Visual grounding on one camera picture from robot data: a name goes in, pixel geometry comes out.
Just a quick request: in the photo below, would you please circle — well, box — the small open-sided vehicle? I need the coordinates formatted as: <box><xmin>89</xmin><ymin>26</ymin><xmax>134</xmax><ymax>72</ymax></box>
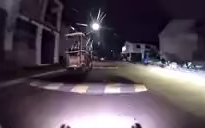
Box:
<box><xmin>63</xmin><ymin>31</ymin><xmax>94</xmax><ymax>73</ymax></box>

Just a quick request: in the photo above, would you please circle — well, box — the yellow and white speed bump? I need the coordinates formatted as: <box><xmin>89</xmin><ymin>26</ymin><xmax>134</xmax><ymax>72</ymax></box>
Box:
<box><xmin>29</xmin><ymin>79</ymin><xmax>149</xmax><ymax>95</ymax></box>

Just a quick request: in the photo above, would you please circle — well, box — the white two-storey building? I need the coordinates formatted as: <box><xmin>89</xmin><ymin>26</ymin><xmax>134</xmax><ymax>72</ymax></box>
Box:
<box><xmin>121</xmin><ymin>40</ymin><xmax>160</xmax><ymax>63</ymax></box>

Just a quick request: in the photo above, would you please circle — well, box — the street lamp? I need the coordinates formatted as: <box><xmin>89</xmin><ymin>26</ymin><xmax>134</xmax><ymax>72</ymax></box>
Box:
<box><xmin>89</xmin><ymin>19</ymin><xmax>103</xmax><ymax>58</ymax></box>

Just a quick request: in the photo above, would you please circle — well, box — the grey asphalt road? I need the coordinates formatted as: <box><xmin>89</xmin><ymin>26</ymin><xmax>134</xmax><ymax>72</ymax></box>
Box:
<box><xmin>0</xmin><ymin>60</ymin><xmax>205</xmax><ymax>128</ymax></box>

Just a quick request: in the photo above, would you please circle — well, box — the robot's own part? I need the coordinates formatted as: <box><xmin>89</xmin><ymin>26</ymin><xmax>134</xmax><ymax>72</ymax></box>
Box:
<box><xmin>130</xmin><ymin>122</ymin><xmax>143</xmax><ymax>128</ymax></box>
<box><xmin>59</xmin><ymin>123</ymin><xmax>72</xmax><ymax>128</ymax></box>

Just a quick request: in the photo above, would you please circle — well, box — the pale building with columns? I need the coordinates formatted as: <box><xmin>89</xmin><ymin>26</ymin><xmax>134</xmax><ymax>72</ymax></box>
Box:
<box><xmin>0</xmin><ymin>0</ymin><xmax>65</xmax><ymax>68</ymax></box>

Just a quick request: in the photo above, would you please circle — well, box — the large grey building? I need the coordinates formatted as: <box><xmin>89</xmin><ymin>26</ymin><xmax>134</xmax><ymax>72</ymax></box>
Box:
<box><xmin>157</xmin><ymin>18</ymin><xmax>205</xmax><ymax>65</ymax></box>

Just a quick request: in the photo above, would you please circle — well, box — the grey pavement with kerb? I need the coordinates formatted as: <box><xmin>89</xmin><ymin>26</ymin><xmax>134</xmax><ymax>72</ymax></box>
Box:
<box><xmin>0</xmin><ymin>63</ymin><xmax>68</xmax><ymax>92</ymax></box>

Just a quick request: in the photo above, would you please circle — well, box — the dark roadside verge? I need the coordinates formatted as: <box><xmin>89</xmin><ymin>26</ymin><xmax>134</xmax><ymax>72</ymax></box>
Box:
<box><xmin>146</xmin><ymin>58</ymin><xmax>205</xmax><ymax>75</ymax></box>

